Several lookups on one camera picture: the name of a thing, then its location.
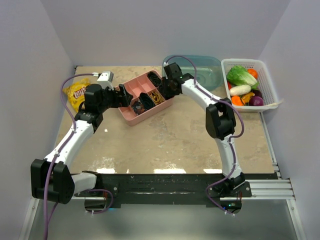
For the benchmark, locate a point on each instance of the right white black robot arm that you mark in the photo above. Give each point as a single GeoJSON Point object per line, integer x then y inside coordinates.
{"type": "Point", "coordinates": [220, 122]}

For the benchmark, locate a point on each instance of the orange carrot piece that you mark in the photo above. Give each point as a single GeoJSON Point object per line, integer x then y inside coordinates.
{"type": "Point", "coordinates": [237, 101]}

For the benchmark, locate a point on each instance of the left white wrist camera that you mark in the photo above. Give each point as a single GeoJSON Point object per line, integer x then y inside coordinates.
{"type": "Point", "coordinates": [105, 80]}

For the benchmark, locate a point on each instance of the white plastic basket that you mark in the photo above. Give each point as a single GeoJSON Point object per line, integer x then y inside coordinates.
{"type": "Point", "coordinates": [265, 85]}

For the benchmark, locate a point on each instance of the white radish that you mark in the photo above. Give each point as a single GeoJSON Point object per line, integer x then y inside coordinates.
{"type": "Point", "coordinates": [240, 90]}

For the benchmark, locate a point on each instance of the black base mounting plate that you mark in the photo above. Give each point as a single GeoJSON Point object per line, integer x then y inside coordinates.
{"type": "Point", "coordinates": [206, 189]}

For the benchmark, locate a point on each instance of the orange fruit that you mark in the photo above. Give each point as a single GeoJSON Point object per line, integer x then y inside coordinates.
{"type": "Point", "coordinates": [253, 72]}

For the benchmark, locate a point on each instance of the green lettuce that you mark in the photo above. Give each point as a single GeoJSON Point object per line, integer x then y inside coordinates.
{"type": "Point", "coordinates": [238, 76]}

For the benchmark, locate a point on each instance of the pink divided organizer tray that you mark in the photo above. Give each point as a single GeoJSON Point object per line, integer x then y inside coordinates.
{"type": "Point", "coordinates": [135, 86]}

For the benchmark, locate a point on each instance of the yellow Lays chips bag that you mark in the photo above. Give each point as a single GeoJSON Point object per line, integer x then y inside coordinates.
{"type": "Point", "coordinates": [75, 93]}

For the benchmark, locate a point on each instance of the rolled yellow tie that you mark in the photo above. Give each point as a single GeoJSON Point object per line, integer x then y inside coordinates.
{"type": "Point", "coordinates": [156, 97]}

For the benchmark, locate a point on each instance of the rolled black tie back right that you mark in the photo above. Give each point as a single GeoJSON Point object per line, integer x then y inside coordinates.
{"type": "Point", "coordinates": [154, 78]}

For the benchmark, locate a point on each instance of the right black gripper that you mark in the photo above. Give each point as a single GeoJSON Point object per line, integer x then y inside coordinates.
{"type": "Point", "coordinates": [168, 93]}

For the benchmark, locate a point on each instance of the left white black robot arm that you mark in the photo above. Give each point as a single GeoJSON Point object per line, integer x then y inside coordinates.
{"type": "Point", "coordinates": [50, 177]}

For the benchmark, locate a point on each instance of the rolled dark patterned tie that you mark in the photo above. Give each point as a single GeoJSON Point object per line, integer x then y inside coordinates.
{"type": "Point", "coordinates": [138, 108]}

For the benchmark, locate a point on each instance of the dark purple eggplant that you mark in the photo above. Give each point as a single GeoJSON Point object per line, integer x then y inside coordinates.
{"type": "Point", "coordinates": [257, 93]}

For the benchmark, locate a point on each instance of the orange yellow pepper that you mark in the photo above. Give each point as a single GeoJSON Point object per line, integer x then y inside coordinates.
{"type": "Point", "coordinates": [245, 99]}

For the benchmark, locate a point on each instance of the rolled dark blue tie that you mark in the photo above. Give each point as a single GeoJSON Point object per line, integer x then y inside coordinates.
{"type": "Point", "coordinates": [146, 101]}

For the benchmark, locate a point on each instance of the blue transparent plastic bin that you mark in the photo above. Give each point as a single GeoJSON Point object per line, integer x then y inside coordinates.
{"type": "Point", "coordinates": [208, 69]}

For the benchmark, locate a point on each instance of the purple onion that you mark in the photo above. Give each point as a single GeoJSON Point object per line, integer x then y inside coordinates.
{"type": "Point", "coordinates": [256, 101]}

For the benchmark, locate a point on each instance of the dark brown patterned tie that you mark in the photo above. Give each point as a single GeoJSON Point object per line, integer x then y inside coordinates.
{"type": "Point", "coordinates": [161, 90]}

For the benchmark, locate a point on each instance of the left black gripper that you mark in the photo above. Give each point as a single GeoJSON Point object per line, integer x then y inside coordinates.
{"type": "Point", "coordinates": [124, 101]}

